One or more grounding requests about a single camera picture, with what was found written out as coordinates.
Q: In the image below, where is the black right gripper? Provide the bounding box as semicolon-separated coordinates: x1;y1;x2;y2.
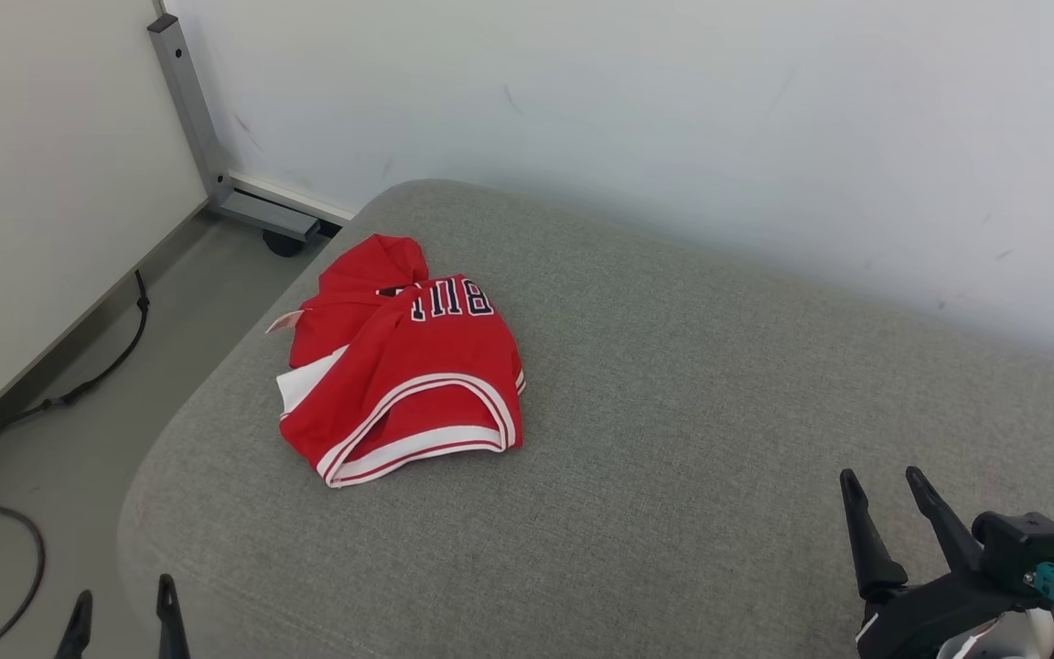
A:
839;466;1038;659

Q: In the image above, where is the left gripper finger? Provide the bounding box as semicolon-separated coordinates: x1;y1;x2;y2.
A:
156;573;192;659
55;589;94;659

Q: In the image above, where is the red basketball jersey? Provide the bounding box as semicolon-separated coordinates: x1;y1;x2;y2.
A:
265;233;527;490

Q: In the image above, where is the white partition panel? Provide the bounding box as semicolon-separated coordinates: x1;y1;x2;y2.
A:
0;0;210;451

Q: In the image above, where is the grey metal partition post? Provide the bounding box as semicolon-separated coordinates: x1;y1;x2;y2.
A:
146;13;323;244

